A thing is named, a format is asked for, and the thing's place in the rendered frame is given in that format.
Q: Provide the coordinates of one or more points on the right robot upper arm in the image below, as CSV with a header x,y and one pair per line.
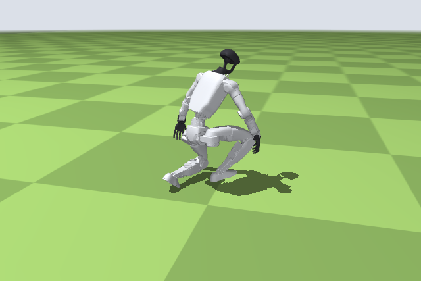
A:
x,y
231,87

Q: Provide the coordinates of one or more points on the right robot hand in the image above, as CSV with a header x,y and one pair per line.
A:
x,y
257,144

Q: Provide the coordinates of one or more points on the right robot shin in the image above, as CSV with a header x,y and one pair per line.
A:
x,y
237,152

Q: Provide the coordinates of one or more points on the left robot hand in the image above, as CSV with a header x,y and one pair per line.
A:
x,y
180,126

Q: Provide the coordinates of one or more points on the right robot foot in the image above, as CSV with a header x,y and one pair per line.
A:
x,y
216,177

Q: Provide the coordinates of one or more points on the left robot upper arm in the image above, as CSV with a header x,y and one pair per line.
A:
x,y
192,88

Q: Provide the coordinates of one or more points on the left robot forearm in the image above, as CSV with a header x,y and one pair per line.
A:
x,y
184,109

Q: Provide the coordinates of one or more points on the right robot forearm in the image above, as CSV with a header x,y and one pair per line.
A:
x,y
251,124

